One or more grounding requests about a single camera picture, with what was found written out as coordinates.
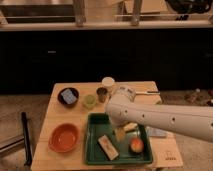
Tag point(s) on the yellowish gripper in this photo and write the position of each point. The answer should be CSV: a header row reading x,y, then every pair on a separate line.
x,y
120,134

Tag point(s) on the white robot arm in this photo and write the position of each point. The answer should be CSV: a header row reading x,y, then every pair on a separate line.
x,y
192,121

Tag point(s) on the red-orange bowl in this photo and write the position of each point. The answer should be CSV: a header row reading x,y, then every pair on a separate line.
x,y
64,138

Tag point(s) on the dark bowl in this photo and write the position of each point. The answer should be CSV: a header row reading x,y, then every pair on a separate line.
x,y
60,99

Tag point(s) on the red-yellow peach fruit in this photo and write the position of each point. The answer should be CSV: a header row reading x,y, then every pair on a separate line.
x,y
136,145

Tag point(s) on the green plastic tray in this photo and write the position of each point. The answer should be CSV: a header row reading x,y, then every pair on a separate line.
x,y
99,125

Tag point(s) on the grey-blue cloth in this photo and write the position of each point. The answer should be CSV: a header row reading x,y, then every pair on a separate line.
x,y
154,132

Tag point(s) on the small green cup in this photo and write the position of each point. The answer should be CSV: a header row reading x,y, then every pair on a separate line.
x,y
89,101

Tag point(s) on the metal cup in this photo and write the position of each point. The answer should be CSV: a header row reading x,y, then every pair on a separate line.
x,y
102,94

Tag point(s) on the white paper cup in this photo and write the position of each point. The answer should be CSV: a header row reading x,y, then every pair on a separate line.
x,y
108,83

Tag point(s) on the blue-grey sponge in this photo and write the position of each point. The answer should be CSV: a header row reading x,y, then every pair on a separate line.
x,y
69,96

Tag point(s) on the black stand left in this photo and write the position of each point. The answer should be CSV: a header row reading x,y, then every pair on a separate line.
x,y
26,136

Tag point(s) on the brush with white handle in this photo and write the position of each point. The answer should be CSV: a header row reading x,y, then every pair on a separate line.
x,y
147,93

